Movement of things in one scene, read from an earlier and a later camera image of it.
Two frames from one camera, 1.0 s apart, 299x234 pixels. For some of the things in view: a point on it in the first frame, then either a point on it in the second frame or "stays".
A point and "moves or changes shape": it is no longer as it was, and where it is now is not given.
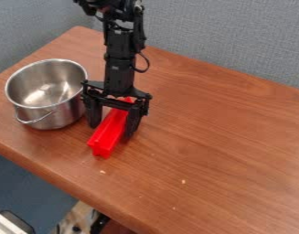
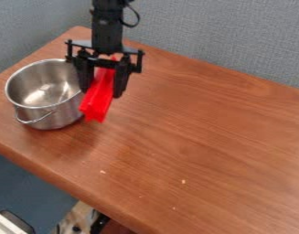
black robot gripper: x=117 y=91 → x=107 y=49
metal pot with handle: x=44 y=89 stays
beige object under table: x=79 y=219 stays
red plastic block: x=111 y=132 moves or changes shape
